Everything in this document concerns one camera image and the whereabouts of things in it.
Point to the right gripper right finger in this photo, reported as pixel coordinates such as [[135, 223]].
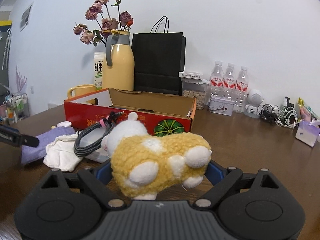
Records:
[[225, 181]]

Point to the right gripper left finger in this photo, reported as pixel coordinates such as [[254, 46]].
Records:
[[94, 183]]

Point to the white tissue pack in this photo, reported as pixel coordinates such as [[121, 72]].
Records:
[[98, 155]]

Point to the purple knitted cloth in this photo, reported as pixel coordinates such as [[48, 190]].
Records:
[[31, 154]]

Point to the white cloth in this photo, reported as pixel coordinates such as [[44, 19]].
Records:
[[60, 153]]

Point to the white and yellow plush toy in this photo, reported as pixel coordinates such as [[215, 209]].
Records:
[[143, 165]]

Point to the small grey tin box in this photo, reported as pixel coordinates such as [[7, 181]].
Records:
[[220, 105]]

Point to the yellow ceramic mug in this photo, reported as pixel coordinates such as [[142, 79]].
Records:
[[80, 90]]

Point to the white robot figurine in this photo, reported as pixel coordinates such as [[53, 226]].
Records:
[[254, 100]]

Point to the red cardboard box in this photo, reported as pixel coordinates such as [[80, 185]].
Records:
[[161, 114]]

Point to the left water bottle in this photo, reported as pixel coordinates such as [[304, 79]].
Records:
[[216, 79]]

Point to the water bottle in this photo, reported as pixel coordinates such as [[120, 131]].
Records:
[[216, 79], [228, 81], [241, 89]]

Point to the clear snack container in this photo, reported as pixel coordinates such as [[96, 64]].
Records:
[[193, 88]]

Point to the middle water bottle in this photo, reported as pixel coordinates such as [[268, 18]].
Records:
[[228, 81]]

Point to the purple tissue box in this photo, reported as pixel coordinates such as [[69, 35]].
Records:
[[308, 132]]

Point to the right water bottle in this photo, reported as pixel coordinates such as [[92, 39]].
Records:
[[241, 89]]

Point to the black charger adapter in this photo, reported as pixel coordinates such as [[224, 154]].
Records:
[[287, 103]]

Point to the colourful snack packet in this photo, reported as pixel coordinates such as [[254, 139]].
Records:
[[306, 112]]

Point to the yellow thermos jug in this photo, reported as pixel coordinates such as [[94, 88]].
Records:
[[120, 64]]

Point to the white flat box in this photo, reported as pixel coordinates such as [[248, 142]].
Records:
[[190, 75]]

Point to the white milk carton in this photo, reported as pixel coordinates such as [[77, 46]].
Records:
[[98, 69]]

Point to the black paper bag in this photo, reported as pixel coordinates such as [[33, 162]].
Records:
[[159, 57]]

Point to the dried pink flower bouquet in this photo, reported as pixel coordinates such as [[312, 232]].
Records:
[[108, 17]]

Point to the wire storage rack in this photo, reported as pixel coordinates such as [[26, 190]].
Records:
[[15, 108]]

